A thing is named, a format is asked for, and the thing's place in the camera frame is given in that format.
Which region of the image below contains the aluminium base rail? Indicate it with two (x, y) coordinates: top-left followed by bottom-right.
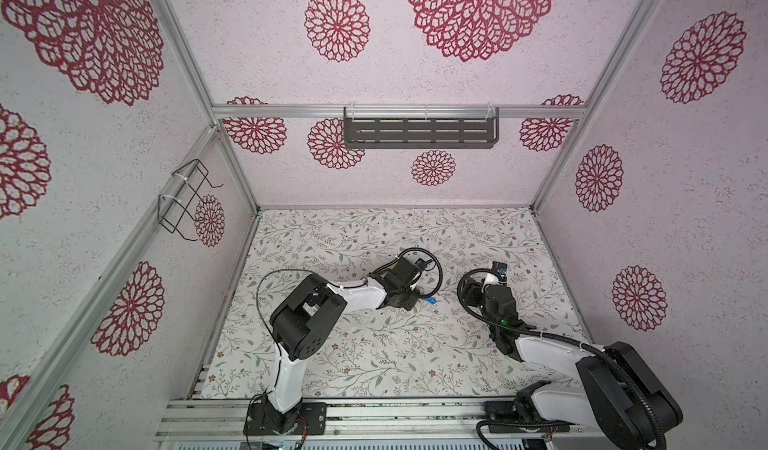
(152, 395), (601, 450)

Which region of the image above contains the black corrugated right cable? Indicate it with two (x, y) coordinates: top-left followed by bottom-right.
(455, 268), (668, 450)

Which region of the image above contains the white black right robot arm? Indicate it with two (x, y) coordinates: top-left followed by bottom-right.
(457, 274), (684, 449)

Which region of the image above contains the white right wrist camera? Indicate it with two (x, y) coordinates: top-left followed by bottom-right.
(483, 261), (508, 286)

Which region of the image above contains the black wire wall basket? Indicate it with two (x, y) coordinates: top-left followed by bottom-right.
(156, 159), (226, 248)

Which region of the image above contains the grey slotted wall shelf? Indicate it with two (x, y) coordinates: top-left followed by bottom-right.
(342, 108), (500, 150)

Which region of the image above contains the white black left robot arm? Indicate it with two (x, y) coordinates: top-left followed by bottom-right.
(243, 247), (444, 437)

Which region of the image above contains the black corrugated left cable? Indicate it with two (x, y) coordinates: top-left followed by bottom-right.
(389, 247), (445, 300)

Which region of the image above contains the thin black left cable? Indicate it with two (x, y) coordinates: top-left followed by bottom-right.
(242, 268), (313, 445)

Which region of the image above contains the black corrugated cable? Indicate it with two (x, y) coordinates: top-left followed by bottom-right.
(455, 268), (668, 450)
(389, 247), (445, 300)

